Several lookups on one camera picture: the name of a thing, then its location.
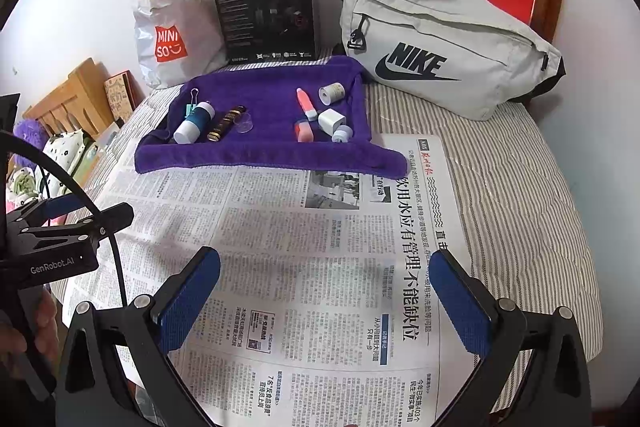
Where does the dark brown gold-trimmed tube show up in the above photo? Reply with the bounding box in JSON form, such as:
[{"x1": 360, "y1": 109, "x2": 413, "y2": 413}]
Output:
[{"x1": 206, "y1": 106, "x2": 248, "y2": 142}]

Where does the white usb charger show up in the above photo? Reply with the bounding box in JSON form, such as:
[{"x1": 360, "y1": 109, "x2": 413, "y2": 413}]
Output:
[{"x1": 317, "y1": 108, "x2": 347, "y2": 134}]

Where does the small white jar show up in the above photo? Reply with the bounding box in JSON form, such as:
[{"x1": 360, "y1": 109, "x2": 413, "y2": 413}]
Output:
[{"x1": 319, "y1": 82, "x2": 346, "y2": 104}]

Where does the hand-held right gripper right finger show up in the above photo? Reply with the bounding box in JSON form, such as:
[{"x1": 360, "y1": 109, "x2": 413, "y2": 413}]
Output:
[{"x1": 429, "y1": 248, "x2": 596, "y2": 427}]

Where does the white bottle with blue label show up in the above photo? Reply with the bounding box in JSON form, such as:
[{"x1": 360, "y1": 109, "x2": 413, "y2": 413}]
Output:
[{"x1": 173, "y1": 102, "x2": 217, "y2": 144}]

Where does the purple plush toy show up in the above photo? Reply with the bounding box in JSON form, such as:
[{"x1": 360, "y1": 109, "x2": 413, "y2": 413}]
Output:
[{"x1": 12, "y1": 118, "x2": 48, "y2": 148}]

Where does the person's left hand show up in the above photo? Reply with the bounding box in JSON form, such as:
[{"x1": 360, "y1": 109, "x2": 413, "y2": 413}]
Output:
[{"x1": 0, "y1": 292, "x2": 61, "y2": 380}]

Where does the white plastic shopping bag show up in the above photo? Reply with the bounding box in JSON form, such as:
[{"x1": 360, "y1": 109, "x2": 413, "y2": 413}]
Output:
[{"x1": 131, "y1": 0, "x2": 226, "y2": 88}]

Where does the brown patterned box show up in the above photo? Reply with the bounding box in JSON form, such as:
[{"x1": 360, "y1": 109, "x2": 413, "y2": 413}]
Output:
[{"x1": 103, "y1": 72, "x2": 137, "y2": 115}]

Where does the wooden headboard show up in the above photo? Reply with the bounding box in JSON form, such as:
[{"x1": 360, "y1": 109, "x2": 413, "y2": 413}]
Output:
[{"x1": 22, "y1": 58, "x2": 116, "y2": 140}]

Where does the newspaper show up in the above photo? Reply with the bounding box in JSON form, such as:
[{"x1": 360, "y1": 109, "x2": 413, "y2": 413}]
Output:
[{"x1": 65, "y1": 134, "x2": 451, "y2": 427}]

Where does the purple towel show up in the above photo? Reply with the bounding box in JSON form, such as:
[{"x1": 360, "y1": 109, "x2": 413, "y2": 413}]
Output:
[{"x1": 135, "y1": 55, "x2": 407, "y2": 180}]

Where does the pink tube with white cap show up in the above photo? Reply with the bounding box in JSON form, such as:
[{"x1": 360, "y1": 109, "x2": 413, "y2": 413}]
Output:
[{"x1": 295, "y1": 88, "x2": 319, "y2": 124}]

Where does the white floral pillow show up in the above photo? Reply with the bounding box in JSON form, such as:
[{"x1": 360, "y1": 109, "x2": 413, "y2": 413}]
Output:
[{"x1": 42, "y1": 129, "x2": 101, "y2": 178}]

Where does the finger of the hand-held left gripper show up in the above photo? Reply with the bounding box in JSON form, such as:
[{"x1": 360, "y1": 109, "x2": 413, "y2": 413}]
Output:
[
  {"x1": 22, "y1": 202, "x2": 135, "y2": 253},
  {"x1": 7, "y1": 193, "x2": 86, "y2": 230}
]

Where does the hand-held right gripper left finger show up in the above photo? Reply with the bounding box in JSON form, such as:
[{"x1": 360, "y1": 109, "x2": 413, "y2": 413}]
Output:
[{"x1": 55, "y1": 246, "x2": 222, "y2": 427}]

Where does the black cable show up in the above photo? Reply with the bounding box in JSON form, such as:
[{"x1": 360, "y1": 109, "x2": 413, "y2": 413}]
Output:
[{"x1": 0, "y1": 131, "x2": 128, "y2": 308}]

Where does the grey waist bag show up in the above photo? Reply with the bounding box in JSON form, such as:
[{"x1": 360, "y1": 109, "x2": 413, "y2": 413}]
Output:
[{"x1": 339, "y1": 0, "x2": 566, "y2": 122}]

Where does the black headphone box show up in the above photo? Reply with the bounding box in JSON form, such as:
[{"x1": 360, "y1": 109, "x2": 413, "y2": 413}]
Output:
[{"x1": 210, "y1": 0, "x2": 320, "y2": 65}]

